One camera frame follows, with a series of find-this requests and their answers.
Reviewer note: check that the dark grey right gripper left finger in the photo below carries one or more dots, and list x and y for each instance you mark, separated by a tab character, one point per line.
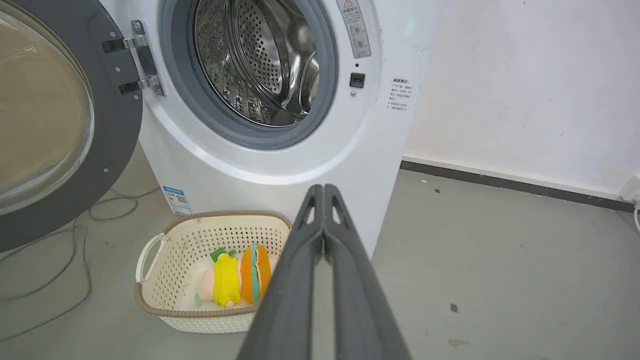
292	295

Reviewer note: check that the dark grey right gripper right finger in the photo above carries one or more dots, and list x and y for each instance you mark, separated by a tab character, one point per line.
360	300

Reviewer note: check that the white front-load washing machine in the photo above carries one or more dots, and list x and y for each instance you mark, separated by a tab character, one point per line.
260	100

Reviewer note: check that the grey round washing machine door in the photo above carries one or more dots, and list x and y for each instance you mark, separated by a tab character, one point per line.
55	120

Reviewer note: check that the orange and green plush toy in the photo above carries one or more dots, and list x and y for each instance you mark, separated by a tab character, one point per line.
255	272

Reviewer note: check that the doll in yellow clothes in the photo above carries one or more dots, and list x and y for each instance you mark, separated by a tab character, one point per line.
225	280

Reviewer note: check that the cream perforated laundry basket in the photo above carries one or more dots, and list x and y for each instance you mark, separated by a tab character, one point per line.
175	280

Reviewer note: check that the white wall socket box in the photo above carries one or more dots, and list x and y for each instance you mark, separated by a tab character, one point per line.
631	190

